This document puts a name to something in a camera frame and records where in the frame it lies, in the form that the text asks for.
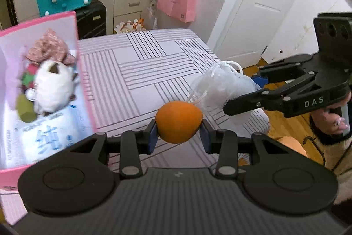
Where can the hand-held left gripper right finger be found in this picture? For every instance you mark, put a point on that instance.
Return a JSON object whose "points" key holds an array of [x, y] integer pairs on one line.
{"points": [[205, 137]]}

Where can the green plush toy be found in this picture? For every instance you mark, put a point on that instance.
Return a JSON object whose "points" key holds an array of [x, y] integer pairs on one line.
{"points": [[24, 108]]}

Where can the white plush cat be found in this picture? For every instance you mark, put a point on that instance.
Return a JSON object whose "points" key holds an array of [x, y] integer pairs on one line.
{"points": [[52, 89]]}

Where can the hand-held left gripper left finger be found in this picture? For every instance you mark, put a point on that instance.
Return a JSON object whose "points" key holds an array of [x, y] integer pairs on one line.
{"points": [[152, 137]]}

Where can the striped tablecloth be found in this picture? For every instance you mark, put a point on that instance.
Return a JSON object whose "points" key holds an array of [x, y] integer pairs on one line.
{"points": [[143, 64]]}

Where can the blue tissue pack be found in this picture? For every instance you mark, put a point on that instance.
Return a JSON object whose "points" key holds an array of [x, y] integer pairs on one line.
{"points": [[46, 138]]}

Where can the red strawberry plush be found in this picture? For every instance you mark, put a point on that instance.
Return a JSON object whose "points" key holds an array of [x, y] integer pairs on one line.
{"points": [[29, 78]]}

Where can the orange plush ball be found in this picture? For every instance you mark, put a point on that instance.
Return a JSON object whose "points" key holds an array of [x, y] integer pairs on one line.
{"points": [[178, 122]]}

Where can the black suitcase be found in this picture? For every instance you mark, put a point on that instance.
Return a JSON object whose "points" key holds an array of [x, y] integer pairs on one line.
{"points": [[92, 20]]}

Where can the white orange patterned object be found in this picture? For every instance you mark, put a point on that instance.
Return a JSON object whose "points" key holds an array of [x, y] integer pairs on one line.
{"points": [[129, 26]]}

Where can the person's right hand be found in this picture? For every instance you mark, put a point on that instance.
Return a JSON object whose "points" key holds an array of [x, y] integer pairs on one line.
{"points": [[328, 120]]}

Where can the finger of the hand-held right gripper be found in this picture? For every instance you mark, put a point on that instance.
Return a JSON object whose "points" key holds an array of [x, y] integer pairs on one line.
{"points": [[258, 79], [247, 103]]}

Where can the pink floral scrunchie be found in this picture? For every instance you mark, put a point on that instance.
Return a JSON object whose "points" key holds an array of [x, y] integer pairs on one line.
{"points": [[49, 45]]}

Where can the person's right forearm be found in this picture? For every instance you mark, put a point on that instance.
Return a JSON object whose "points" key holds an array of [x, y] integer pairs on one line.
{"points": [[338, 155]]}

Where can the pink cardboard box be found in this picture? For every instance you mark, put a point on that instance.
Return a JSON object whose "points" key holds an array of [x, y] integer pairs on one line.
{"points": [[8, 177]]}

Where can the white door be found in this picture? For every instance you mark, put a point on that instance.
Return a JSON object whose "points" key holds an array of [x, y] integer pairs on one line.
{"points": [[275, 17]]}

